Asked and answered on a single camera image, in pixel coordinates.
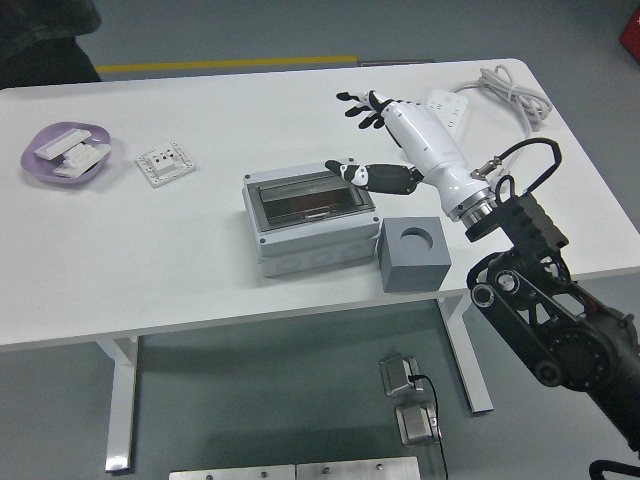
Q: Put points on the person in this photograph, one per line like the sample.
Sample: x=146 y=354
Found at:
x=30 y=50

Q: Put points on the purple plate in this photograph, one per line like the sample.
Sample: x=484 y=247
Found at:
x=36 y=167

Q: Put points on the long white plastic strip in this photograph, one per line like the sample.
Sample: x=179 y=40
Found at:
x=60 y=144

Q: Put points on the grey cube with round hole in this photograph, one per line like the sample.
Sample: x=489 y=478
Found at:
x=410 y=270

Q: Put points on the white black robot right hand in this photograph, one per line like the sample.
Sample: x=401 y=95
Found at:
x=430 y=145

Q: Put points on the red box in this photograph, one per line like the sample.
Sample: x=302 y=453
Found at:
x=631 y=35

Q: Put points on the white wall socket panel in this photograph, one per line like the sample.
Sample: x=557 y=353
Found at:
x=165 y=165

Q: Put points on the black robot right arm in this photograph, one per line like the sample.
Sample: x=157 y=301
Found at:
x=550 y=345

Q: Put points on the grey junction box with lid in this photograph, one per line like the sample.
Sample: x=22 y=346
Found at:
x=310 y=245

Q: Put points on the white power strip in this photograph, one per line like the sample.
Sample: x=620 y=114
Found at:
x=450 y=107

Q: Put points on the grey metal plate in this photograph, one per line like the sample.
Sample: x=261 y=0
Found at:
x=355 y=469
x=230 y=473

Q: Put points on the white plastic bracket piece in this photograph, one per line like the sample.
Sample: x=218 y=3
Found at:
x=85 y=152
x=70 y=171

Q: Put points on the white table leg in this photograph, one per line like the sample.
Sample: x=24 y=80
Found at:
x=120 y=400
x=475 y=380

